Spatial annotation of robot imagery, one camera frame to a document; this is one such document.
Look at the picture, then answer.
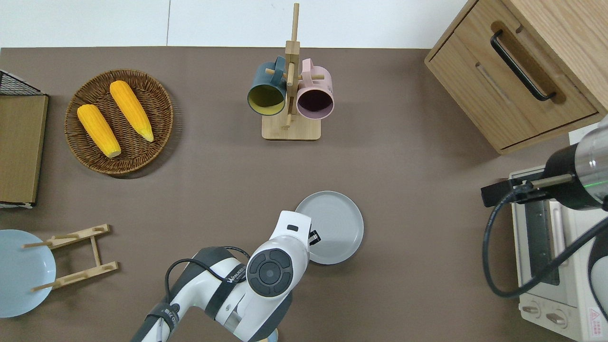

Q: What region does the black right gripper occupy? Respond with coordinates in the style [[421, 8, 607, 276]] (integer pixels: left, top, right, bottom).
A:
[[481, 144, 604, 210]]

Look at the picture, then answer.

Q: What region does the gray round plate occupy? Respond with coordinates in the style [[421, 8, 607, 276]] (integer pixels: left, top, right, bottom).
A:
[[294, 191, 364, 265]]

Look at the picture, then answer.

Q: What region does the wooden plate rack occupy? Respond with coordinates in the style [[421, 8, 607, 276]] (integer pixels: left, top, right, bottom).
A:
[[22, 224, 119, 292]]

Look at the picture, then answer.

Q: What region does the light blue plate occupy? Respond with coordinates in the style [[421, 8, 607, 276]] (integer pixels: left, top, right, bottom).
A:
[[0, 229, 57, 318]]

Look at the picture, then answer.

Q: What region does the brown table mat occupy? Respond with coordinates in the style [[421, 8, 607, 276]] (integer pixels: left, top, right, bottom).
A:
[[0, 46, 608, 342]]

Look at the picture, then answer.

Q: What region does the wooden mug tree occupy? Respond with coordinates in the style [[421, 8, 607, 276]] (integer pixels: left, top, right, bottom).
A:
[[261, 2, 326, 141]]

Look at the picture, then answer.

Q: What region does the white toaster oven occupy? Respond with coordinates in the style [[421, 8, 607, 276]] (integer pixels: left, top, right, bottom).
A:
[[508, 164, 608, 342]]

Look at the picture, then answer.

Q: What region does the pink mug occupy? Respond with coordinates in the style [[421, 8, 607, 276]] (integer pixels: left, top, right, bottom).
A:
[[296, 58, 335, 120]]

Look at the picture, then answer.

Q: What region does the wooden drawer cabinet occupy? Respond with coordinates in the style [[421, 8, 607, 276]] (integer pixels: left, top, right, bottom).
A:
[[424, 0, 608, 155]]

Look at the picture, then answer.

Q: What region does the teal mug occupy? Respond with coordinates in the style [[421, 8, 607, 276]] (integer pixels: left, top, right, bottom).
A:
[[247, 56, 288, 117]]

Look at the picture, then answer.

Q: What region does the brown wicker basket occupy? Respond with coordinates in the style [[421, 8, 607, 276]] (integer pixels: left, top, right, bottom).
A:
[[64, 69, 174, 176]]

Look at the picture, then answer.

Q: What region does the yellow corn cob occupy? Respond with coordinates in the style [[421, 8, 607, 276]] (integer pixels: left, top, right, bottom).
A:
[[109, 80, 154, 143], [77, 104, 122, 158]]

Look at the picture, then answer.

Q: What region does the brown wooden board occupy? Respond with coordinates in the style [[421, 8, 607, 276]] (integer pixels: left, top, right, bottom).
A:
[[0, 94, 49, 208]]

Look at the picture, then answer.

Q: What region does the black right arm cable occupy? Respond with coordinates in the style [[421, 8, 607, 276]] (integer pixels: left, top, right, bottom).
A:
[[483, 188, 608, 299]]

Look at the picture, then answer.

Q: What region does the white oven door handle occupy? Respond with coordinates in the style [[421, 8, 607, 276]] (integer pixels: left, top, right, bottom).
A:
[[550, 202, 569, 285]]

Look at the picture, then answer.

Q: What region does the black cabinet handle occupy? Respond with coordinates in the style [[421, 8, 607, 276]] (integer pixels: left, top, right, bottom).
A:
[[491, 29, 556, 102]]

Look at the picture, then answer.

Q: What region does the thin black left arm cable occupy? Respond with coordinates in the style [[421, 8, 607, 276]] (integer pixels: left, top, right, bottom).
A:
[[164, 246, 251, 309]]

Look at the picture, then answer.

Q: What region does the black wire rack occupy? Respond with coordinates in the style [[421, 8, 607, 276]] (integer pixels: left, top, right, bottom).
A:
[[0, 70, 43, 96]]

